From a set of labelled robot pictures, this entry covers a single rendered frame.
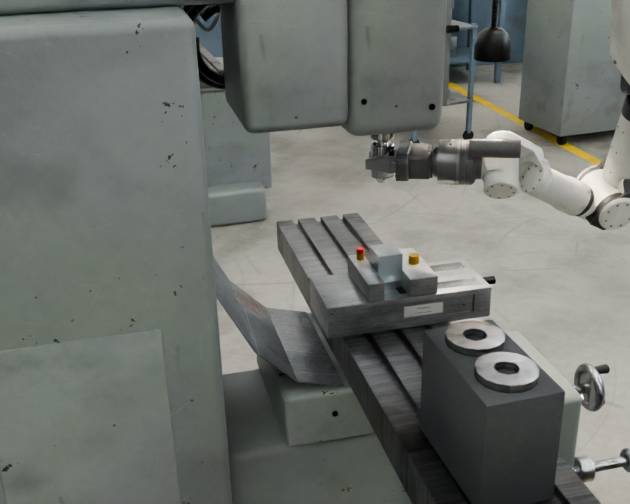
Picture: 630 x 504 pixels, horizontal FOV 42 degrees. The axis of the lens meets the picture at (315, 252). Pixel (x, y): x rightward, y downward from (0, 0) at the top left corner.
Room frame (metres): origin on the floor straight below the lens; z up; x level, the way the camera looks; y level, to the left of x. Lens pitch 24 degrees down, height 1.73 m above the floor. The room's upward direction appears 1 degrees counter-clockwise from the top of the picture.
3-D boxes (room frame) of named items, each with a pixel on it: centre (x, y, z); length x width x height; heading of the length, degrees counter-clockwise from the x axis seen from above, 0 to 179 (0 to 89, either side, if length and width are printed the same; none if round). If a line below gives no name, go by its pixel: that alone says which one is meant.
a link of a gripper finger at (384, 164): (1.53, -0.13, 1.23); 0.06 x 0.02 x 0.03; 79
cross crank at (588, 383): (1.68, -0.62, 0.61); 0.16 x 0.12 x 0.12; 104
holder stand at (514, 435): (1.04, -0.25, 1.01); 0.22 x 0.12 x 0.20; 15
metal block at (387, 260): (1.54, -0.14, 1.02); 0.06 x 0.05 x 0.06; 13
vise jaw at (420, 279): (1.55, -0.20, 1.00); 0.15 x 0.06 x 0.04; 13
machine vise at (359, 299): (1.54, -0.17, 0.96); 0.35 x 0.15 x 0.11; 103
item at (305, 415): (1.56, -0.14, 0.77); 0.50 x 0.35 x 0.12; 104
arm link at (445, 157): (1.55, -0.23, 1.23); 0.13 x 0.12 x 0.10; 169
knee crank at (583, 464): (1.55, -0.69, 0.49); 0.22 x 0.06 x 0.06; 104
